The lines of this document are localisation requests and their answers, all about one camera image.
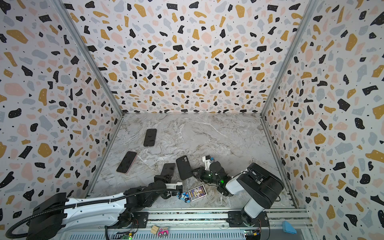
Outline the black phone case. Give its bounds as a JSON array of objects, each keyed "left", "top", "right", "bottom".
[{"left": 176, "top": 156, "right": 193, "bottom": 181}]

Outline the large black phone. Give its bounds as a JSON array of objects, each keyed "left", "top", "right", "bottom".
[{"left": 161, "top": 163, "right": 176, "bottom": 184}]

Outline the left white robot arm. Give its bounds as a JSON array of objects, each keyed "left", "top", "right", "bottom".
[{"left": 26, "top": 180, "right": 183, "bottom": 240}]

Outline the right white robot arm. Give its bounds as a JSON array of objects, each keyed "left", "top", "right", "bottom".
[{"left": 192, "top": 162, "right": 284, "bottom": 227}]

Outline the phone in pink case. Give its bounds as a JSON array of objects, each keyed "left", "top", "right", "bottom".
[{"left": 117, "top": 151, "right": 137, "bottom": 174}]

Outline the purple card box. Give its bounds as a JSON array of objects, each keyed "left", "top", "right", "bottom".
[{"left": 188, "top": 185, "right": 207, "bottom": 202}]

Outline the blue toy car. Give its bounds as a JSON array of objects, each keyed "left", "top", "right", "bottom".
[{"left": 178, "top": 192, "right": 191, "bottom": 203}]

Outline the pink toy car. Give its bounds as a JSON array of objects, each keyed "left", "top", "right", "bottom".
[{"left": 158, "top": 228, "right": 169, "bottom": 238}]

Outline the small wooden block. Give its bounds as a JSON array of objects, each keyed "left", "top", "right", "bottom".
[{"left": 151, "top": 225, "right": 160, "bottom": 235}]

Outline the blue sponge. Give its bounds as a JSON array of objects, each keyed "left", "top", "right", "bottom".
[{"left": 282, "top": 221, "right": 297, "bottom": 234}]

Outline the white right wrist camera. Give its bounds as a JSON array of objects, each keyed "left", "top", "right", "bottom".
[{"left": 202, "top": 155, "right": 215, "bottom": 171}]

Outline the aluminium right corner post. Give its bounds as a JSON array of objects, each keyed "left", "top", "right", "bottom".
[{"left": 259, "top": 0, "right": 319, "bottom": 118}]

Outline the aluminium corner post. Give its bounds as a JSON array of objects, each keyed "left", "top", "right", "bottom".
[
  {"left": 49, "top": 0, "right": 124, "bottom": 118},
  {"left": 259, "top": 0, "right": 319, "bottom": 118}
]

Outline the aluminium left corner post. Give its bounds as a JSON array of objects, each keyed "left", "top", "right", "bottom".
[{"left": 49, "top": 0, "right": 124, "bottom": 118}]

